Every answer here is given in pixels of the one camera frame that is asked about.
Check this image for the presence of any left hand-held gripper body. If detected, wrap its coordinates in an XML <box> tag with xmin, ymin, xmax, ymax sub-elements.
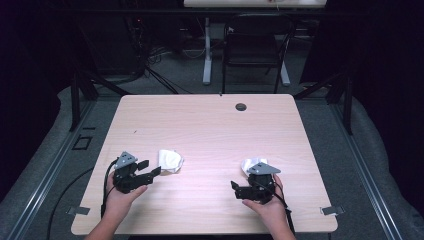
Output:
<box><xmin>112</xmin><ymin>151</ymin><xmax>155</xmax><ymax>195</ymax></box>

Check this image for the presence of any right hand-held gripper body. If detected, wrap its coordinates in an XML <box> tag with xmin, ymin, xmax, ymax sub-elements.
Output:
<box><xmin>246</xmin><ymin>162</ymin><xmax>282</xmax><ymax>205</ymax></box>

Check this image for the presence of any white sock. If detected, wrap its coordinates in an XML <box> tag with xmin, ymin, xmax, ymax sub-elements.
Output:
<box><xmin>157</xmin><ymin>148</ymin><xmax>185</xmax><ymax>174</ymax></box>
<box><xmin>241</xmin><ymin>157</ymin><xmax>270</xmax><ymax>176</ymax></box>

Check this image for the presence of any person's left hand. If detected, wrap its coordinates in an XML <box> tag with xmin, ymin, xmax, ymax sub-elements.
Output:
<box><xmin>105</xmin><ymin>173</ymin><xmax>149</xmax><ymax>218</ymax></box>

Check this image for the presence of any person's right hand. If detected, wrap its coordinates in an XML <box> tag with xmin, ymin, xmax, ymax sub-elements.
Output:
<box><xmin>241</xmin><ymin>174</ymin><xmax>289</xmax><ymax>226</ymax></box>

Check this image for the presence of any black metal stand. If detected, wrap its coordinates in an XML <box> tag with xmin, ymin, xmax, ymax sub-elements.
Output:
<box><xmin>293</xmin><ymin>68</ymin><xmax>355</xmax><ymax>136</ymax></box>
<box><xmin>68</xmin><ymin>64</ymin><xmax>132</xmax><ymax>133</ymax></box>

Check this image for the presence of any black folding chair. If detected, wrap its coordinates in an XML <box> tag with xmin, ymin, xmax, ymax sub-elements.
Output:
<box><xmin>221</xmin><ymin>13</ymin><xmax>298</xmax><ymax>95</ymax></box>

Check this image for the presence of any white desk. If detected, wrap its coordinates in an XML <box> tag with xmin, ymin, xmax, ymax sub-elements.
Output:
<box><xmin>183</xmin><ymin>0</ymin><xmax>328</xmax><ymax>87</ymax></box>

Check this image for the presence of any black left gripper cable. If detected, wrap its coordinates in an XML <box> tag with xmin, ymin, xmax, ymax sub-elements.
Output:
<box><xmin>100</xmin><ymin>159</ymin><xmax>120</xmax><ymax>220</ymax></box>

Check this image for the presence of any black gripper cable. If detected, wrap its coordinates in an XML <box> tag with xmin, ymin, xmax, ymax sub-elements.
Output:
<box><xmin>100</xmin><ymin>159</ymin><xmax>120</xmax><ymax>220</ymax></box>
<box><xmin>266</xmin><ymin>179</ymin><xmax>296</xmax><ymax>235</ymax></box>

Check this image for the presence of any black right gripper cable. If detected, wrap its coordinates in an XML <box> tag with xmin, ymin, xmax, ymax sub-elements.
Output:
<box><xmin>266</xmin><ymin>179</ymin><xmax>296</xmax><ymax>235</ymax></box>

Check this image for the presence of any black floor cable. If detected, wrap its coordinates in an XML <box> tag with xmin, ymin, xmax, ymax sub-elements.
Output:
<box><xmin>46</xmin><ymin>166</ymin><xmax>95</xmax><ymax>240</ymax></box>

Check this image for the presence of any aluminium floor rail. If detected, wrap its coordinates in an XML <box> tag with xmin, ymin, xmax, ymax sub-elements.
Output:
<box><xmin>329</xmin><ymin>99</ymin><xmax>405</xmax><ymax>240</ymax></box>
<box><xmin>6</xmin><ymin>99</ymin><xmax>98</xmax><ymax>240</ymax></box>

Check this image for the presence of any bundle of black cables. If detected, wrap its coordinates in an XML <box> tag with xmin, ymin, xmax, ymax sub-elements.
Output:
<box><xmin>124</xmin><ymin>13</ymin><xmax>194</xmax><ymax>96</ymax></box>

